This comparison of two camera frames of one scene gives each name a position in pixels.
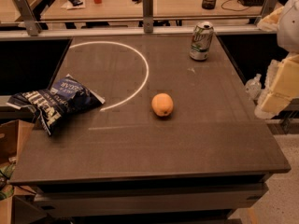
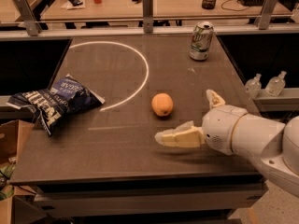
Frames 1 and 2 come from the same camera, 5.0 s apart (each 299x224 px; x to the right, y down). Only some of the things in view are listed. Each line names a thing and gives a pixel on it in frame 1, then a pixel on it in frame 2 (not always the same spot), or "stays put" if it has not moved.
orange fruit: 162,105 stays put
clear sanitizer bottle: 253,87 stays put
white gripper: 289,28 -> 219,126
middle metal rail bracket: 148,2 stays put
